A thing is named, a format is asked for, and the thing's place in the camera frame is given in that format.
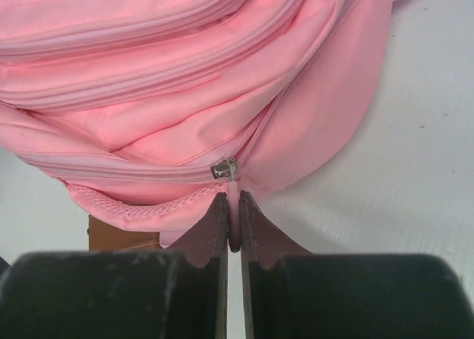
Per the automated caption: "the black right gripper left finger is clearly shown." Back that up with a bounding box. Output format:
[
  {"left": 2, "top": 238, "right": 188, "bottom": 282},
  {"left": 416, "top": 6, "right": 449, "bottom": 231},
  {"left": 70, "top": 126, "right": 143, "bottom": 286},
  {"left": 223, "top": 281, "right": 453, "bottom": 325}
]
[{"left": 1, "top": 193, "right": 228, "bottom": 338}]

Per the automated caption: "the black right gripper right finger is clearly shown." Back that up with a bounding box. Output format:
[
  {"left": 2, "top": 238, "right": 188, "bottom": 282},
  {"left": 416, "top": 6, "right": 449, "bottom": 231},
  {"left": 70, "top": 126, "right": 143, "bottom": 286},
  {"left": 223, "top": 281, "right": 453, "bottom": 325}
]
[{"left": 239, "top": 192, "right": 473, "bottom": 338}]

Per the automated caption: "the brown leather wallet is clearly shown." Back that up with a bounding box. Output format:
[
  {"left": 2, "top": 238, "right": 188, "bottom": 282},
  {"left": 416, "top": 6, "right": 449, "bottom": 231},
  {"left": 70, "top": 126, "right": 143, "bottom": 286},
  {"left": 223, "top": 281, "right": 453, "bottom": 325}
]
[{"left": 87, "top": 215, "right": 162, "bottom": 251}]

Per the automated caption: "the pink student backpack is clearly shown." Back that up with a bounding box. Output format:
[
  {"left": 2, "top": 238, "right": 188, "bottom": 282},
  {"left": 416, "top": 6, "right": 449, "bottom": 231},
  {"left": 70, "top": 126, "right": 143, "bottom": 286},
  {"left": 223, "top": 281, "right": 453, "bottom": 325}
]
[{"left": 1, "top": 0, "right": 399, "bottom": 247}]

